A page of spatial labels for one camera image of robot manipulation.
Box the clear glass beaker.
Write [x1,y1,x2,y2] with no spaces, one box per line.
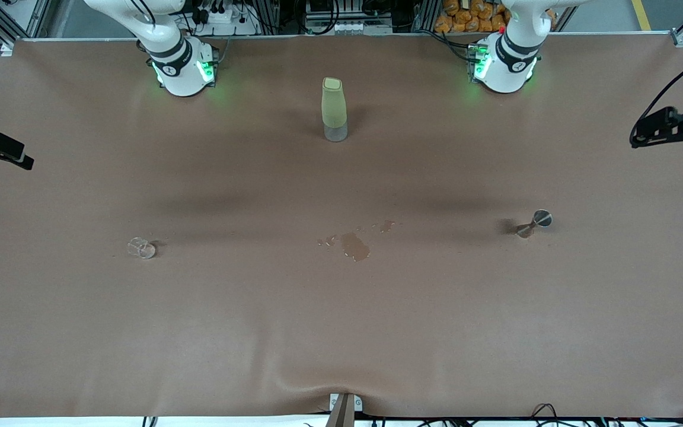
[127,236,157,260]

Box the green sleeved glass bottle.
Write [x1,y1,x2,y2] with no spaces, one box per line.
[321,77,349,143]

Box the orange snack bag pile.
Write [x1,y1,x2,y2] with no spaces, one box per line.
[435,0,557,33]

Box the steel double-cone jigger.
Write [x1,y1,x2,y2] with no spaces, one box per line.
[515,209,554,239]

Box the spilled liquid puddle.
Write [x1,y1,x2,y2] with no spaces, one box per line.
[317,219,395,263]

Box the brown table mat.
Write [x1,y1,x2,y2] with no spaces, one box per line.
[0,33,683,419]

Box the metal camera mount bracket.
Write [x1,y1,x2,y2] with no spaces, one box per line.
[325,393,363,427]

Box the white power strip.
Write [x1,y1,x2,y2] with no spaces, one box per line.
[190,0,244,30]

